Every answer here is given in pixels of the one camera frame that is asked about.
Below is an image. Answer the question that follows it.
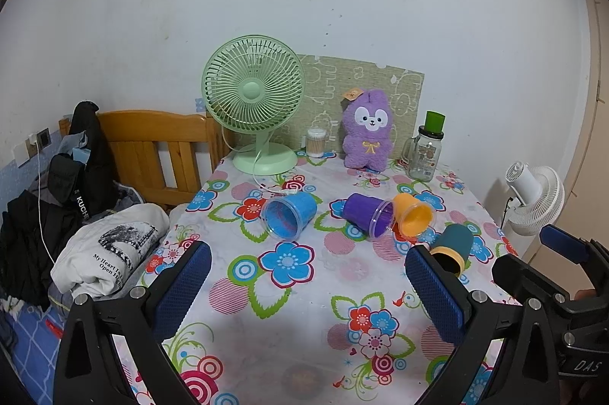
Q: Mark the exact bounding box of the blue plastic cup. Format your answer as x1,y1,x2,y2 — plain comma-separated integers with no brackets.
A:
260,191,317,241

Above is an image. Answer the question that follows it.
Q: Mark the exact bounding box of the dark teal yellow cup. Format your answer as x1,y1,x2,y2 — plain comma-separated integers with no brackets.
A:
429,223,474,277

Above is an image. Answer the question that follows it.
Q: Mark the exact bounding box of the orange plastic cup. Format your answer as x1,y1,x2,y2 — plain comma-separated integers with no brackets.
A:
392,193,435,238

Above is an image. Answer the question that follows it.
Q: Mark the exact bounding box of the purple plastic cup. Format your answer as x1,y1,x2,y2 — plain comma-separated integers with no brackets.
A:
343,194,394,240

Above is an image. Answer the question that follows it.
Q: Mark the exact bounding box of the white floor fan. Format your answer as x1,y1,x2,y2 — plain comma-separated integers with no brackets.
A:
505,161,566,237

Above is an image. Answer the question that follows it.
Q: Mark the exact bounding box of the white printed t-shirt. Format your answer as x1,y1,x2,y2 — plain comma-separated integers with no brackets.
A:
51,203,169,298

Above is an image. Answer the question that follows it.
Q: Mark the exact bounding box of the blue checkered bedsheet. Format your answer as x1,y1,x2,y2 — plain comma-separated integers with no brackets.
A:
1,296,64,404

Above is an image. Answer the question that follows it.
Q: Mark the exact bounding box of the floral tablecloth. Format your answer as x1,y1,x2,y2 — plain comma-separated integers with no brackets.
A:
139,152,512,404

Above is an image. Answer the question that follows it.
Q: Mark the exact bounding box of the glass jar green lid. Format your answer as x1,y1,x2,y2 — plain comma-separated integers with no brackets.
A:
403,111,445,182

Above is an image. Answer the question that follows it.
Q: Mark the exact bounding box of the purple plush toy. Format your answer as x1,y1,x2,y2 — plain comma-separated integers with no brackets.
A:
342,89,393,172

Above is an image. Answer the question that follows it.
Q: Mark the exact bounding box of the cotton swab container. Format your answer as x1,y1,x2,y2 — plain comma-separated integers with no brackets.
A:
306,128,327,159

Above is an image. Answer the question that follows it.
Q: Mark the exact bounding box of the green desk fan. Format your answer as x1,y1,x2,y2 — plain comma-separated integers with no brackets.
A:
201,35,305,176

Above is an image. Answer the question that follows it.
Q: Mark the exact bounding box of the patterned green foam board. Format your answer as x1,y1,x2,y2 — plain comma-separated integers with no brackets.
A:
271,54,424,159

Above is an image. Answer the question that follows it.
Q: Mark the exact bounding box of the white charging cable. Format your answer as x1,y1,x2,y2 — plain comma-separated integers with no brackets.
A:
29,135,58,266

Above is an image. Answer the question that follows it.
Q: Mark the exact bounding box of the white fan power cable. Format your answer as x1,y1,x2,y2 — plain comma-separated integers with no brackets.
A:
218,120,289,198

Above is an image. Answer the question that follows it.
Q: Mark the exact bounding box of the wall power socket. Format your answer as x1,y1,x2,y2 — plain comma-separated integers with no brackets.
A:
36,128,52,149

